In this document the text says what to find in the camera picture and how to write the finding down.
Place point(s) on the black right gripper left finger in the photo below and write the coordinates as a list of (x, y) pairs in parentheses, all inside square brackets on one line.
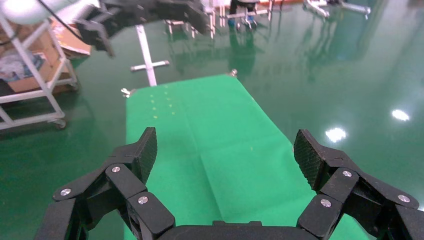
[(122, 180)]

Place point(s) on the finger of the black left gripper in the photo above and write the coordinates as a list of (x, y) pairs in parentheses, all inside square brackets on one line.
[(200, 18), (96, 31)]

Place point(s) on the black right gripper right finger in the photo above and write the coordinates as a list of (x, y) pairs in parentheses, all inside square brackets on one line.
[(341, 187)]

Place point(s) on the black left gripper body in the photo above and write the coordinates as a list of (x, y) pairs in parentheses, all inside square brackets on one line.
[(142, 10)]

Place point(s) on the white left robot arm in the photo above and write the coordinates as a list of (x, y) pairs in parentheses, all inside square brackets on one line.
[(23, 10)]

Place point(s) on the flat brown cardboard sheet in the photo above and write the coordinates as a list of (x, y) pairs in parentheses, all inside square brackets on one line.
[(73, 43)]

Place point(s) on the open cardboard box with papers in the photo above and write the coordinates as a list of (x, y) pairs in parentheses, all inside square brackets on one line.
[(30, 84)]

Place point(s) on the white cross-shaped floor stand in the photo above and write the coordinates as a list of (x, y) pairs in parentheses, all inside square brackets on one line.
[(149, 66)]

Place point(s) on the silver metal binder clip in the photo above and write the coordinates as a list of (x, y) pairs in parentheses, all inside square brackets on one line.
[(126, 92), (234, 73)]

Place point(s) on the green table cloth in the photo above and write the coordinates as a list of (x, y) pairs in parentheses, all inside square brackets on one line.
[(215, 132)]

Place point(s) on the white metal frame cart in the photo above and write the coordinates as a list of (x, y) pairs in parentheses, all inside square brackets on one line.
[(30, 120)]

